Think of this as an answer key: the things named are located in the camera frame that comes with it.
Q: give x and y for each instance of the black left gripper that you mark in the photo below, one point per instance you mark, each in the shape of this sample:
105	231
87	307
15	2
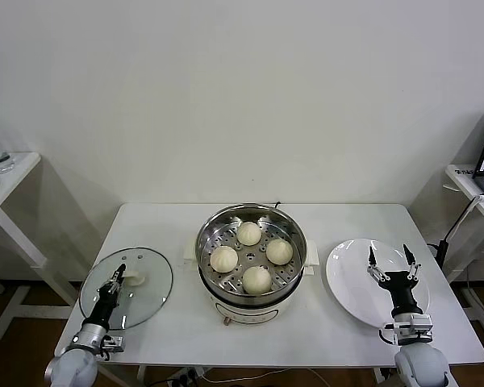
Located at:
103	308

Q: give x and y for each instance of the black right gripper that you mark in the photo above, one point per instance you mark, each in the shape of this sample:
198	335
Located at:
401	290

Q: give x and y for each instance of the glass pot lid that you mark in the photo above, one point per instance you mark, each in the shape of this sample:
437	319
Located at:
153	262

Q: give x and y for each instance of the white steamed baozi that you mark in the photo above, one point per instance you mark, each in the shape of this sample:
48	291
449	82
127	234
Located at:
279	251
257	279
224	259
249	233

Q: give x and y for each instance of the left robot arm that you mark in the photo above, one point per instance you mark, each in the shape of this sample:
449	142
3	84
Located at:
70	369

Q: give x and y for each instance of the perforated steel steamer basket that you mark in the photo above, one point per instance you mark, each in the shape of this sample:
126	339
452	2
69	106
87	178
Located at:
214	230

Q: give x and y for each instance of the white round plate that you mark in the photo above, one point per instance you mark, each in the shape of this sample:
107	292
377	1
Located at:
347	274

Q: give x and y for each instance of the black power adapter block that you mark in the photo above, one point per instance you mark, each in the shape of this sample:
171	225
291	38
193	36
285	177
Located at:
442	250

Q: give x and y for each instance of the white laptop side table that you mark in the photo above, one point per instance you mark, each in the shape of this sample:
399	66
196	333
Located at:
464	181

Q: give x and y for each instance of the white power strip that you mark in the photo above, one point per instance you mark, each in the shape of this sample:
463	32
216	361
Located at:
185	375

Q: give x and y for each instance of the white electric cooker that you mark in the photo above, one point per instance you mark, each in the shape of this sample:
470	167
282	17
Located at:
246	314

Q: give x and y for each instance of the clear drinking glass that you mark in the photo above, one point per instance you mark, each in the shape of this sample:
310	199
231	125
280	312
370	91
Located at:
4	164

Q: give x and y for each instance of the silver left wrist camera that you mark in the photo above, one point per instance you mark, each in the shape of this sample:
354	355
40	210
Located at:
113	343

